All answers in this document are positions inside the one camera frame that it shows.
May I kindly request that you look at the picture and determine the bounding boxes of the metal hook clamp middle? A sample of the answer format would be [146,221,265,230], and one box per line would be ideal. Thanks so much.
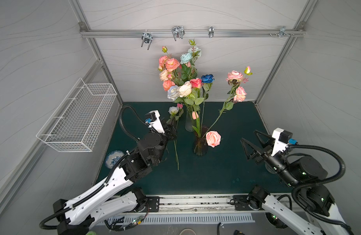
[171,26,185,41]

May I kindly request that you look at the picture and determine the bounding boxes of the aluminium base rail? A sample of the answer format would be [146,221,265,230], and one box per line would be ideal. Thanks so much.
[148,193,246,214]

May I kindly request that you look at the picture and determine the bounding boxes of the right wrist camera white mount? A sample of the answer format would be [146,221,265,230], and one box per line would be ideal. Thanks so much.
[271,128,297,156]

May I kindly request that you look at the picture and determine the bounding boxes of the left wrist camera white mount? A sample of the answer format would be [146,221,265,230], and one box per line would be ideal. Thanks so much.
[145,110,165,134]

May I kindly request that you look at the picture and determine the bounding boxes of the blue white ceramic bowl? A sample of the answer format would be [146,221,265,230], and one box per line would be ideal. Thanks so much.
[105,150,125,169]

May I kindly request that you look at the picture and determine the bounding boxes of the red ribbed glass vase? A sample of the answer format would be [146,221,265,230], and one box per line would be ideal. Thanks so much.
[192,125,209,156]

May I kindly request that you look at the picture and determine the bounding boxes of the cream rose stem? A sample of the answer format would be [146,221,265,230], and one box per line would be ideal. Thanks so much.
[179,81,192,111]

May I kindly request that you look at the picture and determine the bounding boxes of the metal hook clamp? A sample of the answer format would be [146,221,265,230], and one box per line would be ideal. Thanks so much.
[141,30,153,50]
[171,26,185,41]

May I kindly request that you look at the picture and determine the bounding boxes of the pale blue flower stem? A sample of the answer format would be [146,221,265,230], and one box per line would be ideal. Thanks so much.
[180,39,202,82]

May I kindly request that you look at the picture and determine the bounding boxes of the metal hook clamp left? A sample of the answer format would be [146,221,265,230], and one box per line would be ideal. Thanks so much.
[141,30,153,50]

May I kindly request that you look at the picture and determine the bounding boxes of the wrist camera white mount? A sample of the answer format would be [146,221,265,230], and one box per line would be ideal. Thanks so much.
[145,110,165,134]
[271,128,297,156]

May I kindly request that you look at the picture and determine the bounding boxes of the deep pink red rose stem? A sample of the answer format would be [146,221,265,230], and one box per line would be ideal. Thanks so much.
[189,78,204,137]

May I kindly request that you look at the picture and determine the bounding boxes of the white slotted cable duct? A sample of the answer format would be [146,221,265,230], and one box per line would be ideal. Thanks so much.
[141,212,255,225]

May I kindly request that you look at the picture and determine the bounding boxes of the white blue rose stem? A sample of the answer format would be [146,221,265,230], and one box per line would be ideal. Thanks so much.
[167,105,184,170]

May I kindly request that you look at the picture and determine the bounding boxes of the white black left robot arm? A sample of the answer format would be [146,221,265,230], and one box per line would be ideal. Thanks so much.
[39,105,177,235]

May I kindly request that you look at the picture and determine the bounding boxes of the clear glass vase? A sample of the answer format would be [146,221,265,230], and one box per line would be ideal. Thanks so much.
[185,110,196,132]

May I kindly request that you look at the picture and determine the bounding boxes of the pink rose stem with bud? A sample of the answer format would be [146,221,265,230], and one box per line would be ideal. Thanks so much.
[207,66,253,132]

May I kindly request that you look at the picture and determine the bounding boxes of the dark blue rose stem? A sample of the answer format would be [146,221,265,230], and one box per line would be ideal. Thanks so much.
[201,74,214,126]

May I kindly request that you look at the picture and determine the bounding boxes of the metal bolt clamp right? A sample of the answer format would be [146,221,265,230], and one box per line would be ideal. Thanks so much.
[269,26,295,38]

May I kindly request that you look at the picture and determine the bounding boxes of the peach multi-bloom rose stem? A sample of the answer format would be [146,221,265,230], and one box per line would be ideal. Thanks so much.
[160,70,176,91]

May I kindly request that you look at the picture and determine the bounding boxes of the aluminium crossbar rail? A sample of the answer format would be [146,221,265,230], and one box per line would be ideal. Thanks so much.
[81,28,307,39]

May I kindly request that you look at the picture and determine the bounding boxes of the white wire basket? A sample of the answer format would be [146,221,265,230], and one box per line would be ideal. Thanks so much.
[36,78,117,152]

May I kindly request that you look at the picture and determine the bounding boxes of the large light pink rose stem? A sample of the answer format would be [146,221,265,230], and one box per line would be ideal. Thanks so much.
[206,131,221,147]

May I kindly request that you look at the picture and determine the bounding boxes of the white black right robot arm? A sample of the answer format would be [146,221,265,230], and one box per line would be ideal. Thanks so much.
[230,128,353,235]

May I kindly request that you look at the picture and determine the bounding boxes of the metal ring clamp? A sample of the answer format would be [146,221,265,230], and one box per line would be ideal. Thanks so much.
[209,26,214,38]

